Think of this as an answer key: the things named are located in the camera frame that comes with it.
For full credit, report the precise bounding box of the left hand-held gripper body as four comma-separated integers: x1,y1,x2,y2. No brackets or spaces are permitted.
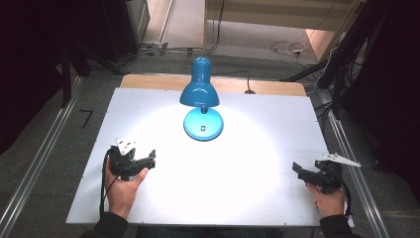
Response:
107,137,149,182

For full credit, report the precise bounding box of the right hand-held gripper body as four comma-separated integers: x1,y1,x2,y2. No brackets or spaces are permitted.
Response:
307,152,362,194

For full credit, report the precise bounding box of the blue desk lamp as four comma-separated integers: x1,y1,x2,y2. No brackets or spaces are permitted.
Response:
178,57,225,143

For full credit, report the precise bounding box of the person's right hand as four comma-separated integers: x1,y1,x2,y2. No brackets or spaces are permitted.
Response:
304,181,347,218

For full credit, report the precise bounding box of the person's left hand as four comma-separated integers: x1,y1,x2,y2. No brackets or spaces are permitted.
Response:
104,158,150,220

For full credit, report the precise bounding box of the black metal stand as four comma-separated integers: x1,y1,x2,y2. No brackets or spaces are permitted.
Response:
279,6,390,117

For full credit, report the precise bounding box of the black cabinet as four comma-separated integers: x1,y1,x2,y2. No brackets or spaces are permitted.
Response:
67,0,152,75

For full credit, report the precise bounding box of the light wooden furniture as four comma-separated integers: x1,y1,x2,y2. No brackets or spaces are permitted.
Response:
202,0,365,63

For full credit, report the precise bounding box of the aluminium floor rail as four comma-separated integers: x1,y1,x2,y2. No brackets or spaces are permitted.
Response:
0,76,84,236
318,88,392,238

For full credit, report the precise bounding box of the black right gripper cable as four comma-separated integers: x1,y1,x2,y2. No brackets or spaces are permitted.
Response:
326,165,354,218

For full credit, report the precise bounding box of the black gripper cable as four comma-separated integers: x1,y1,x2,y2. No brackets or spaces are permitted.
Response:
326,165,354,218
98,148,119,216

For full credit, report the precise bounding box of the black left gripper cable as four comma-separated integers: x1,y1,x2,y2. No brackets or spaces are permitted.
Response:
98,148,119,216

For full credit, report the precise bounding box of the black lamp cable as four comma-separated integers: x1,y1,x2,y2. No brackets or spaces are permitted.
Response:
210,69,257,95

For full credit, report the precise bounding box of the white floor cable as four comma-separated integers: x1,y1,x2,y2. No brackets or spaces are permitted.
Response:
269,39,313,67

